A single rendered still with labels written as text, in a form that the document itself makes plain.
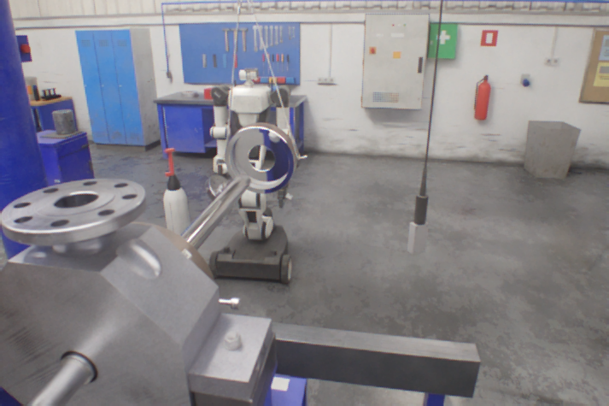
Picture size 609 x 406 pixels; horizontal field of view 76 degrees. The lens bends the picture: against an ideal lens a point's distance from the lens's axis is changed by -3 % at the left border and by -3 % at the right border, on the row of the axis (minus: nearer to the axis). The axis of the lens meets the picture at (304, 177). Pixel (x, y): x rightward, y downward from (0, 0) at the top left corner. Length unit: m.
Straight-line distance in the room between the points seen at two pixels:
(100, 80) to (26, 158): 3.99
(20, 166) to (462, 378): 2.52
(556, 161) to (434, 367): 4.78
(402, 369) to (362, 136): 4.90
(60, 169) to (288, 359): 3.60
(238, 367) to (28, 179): 2.23
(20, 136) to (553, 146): 5.40
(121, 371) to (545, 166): 5.42
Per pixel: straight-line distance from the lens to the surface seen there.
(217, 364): 0.88
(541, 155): 5.76
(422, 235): 1.64
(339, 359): 1.29
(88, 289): 0.85
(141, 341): 0.86
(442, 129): 5.98
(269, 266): 2.92
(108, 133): 6.82
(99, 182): 0.98
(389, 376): 1.32
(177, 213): 3.70
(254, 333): 0.94
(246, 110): 2.75
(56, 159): 4.53
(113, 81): 6.57
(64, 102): 7.55
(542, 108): 6.22
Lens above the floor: 1.72
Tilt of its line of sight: 20 degrees down
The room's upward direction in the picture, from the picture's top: straight up
